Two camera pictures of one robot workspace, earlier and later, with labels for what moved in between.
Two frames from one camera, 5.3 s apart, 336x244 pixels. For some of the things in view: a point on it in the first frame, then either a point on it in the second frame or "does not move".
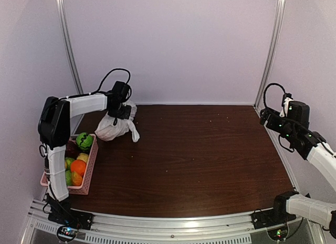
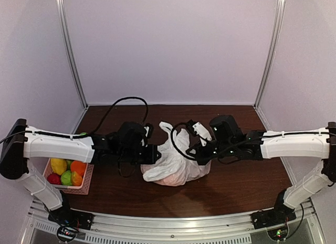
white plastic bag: x=107 y=130 to x=172 y=168
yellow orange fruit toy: x=76 y=179 does not move
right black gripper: x=264 y=117 to x=201 y=158
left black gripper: x=126 y=115 to x=151 y=159
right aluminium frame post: x=281 y=1 does not move
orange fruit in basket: x=79 y=166 does not move
